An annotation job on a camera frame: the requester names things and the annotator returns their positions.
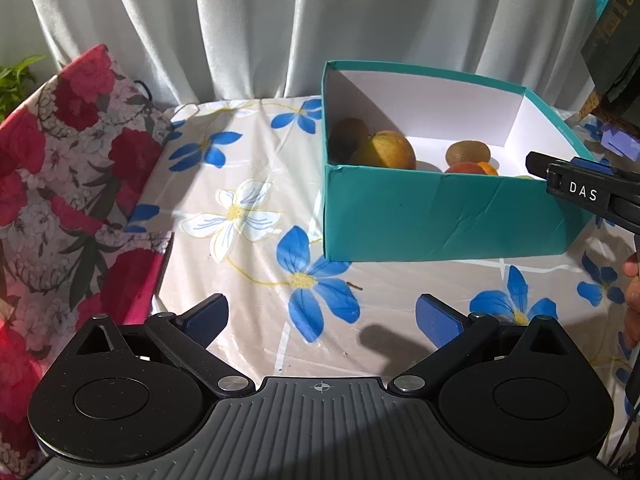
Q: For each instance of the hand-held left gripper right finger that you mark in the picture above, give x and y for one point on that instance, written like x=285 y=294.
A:
x=437 y=317

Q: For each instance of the green plant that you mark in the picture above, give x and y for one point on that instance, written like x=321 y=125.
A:
x=17 y=82

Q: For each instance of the brown kiwi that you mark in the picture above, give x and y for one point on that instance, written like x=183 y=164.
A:
x=467 y=151
x=349 y=135

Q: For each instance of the blue floral tablecloth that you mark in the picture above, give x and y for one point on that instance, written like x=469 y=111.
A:
x=260 y=170

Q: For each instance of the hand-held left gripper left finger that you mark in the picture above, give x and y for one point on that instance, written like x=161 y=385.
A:
x=206 y=316

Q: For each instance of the white curtain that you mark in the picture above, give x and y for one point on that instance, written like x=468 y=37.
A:
x=250 y=20

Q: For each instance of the person's right hand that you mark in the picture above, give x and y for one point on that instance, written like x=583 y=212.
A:
x=634 y=300

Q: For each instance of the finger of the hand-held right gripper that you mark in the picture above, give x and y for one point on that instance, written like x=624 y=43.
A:
x=592 y=166
x=560 y=187

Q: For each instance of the teal cardboard box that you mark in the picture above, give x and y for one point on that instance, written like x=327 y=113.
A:
x=440 y=215

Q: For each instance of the orange tangerine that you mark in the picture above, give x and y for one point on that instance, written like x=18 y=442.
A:
x=489 y=167

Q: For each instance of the small brown stem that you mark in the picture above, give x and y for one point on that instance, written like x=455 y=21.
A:
x=355 y=286

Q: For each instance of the small red tomato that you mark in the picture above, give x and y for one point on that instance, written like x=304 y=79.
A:
x=465 y=169

